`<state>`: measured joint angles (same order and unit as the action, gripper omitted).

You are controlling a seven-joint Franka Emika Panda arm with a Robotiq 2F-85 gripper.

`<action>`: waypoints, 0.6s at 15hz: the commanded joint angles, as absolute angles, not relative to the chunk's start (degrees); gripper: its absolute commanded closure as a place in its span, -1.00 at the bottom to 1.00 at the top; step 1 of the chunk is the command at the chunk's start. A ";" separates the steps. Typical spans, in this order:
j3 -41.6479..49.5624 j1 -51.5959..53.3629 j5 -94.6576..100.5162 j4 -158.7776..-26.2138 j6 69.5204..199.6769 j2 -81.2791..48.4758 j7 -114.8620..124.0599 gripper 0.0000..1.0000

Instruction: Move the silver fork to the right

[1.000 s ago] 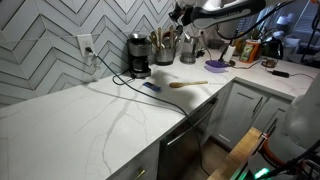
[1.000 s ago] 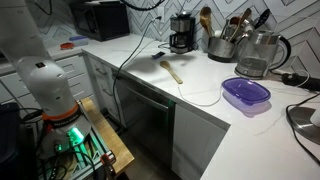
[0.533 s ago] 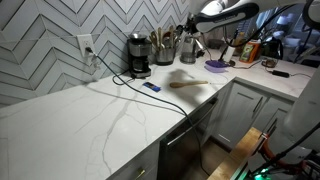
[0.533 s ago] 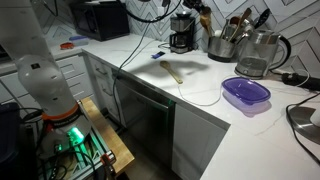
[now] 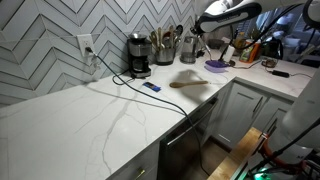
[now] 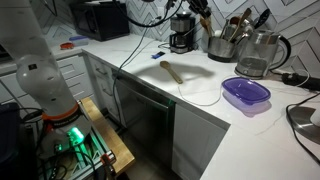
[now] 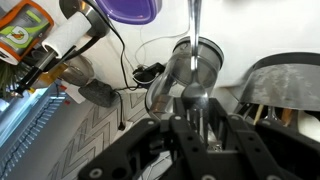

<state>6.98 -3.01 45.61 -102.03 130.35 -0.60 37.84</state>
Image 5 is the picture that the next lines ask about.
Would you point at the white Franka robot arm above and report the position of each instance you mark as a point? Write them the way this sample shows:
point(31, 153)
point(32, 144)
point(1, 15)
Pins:
point(300, 116)

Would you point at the wooden board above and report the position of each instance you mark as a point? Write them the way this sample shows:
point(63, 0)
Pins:
point(233, 156)

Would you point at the glass electric kettle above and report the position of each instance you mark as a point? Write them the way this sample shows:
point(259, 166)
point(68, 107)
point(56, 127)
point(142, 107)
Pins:
point(189, 50)

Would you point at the purple plastic food container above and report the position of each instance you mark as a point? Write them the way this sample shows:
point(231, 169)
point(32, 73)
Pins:
point(216, 66)

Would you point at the black steel coffee maker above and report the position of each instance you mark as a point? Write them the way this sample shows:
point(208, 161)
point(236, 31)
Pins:
point(138, 55)

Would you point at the robot mount with green light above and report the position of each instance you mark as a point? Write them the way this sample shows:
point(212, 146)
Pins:
point(266, 173)

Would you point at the metal kitchen utensil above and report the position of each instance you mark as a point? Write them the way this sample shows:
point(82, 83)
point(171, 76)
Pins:
point(159, 36)

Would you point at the small black box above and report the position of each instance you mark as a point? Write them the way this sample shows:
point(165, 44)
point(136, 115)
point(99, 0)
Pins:
point(280, 73)

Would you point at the small blue packet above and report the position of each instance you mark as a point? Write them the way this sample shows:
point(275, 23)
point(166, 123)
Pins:
point(151, 86)

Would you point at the white roll on metal stand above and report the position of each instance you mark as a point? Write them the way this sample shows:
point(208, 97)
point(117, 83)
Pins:
point(228, 52)

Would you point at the orange bottle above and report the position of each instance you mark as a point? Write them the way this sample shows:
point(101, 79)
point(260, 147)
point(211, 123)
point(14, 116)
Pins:
point(249, 51)

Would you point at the wooden spatula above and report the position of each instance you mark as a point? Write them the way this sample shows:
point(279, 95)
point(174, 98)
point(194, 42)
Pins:
point(170, 35)

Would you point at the steel utensil crock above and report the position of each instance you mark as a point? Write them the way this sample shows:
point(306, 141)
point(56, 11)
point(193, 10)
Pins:
point(165, 56)

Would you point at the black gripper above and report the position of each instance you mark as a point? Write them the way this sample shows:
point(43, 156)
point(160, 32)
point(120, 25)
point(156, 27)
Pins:
point(226, 18)

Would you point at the white wall outlet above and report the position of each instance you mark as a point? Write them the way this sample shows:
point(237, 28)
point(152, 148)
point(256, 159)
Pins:
point(85, 41)

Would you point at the grey shaker cabinet doors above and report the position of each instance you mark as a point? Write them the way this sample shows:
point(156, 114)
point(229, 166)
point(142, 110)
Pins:
point(243, 110)

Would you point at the black spatula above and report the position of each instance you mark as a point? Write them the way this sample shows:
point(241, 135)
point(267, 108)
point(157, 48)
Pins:
point(179, 30)

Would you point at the large wooden spoon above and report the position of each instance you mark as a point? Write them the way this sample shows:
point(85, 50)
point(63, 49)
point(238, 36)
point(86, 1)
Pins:
point(154, 40)

